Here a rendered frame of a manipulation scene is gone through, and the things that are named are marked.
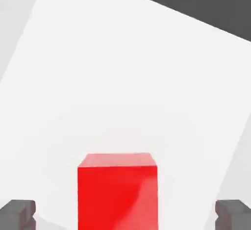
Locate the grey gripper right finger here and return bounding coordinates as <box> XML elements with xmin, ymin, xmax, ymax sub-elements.
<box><xmin>215</xmin><ymin>199</ymin><xmax>251</xmax><ymax>230</ymax></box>

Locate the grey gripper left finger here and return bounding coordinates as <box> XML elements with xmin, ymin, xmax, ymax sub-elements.
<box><xmin>0</xmin><ymin>199</ymin><xmax>37</xmax><ymax>230</ymax></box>

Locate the small red cube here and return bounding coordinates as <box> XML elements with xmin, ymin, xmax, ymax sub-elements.
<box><xmin>77</xmin><ymin>153</ymin><xmax>159</xmax><ymax>230</ymax></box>

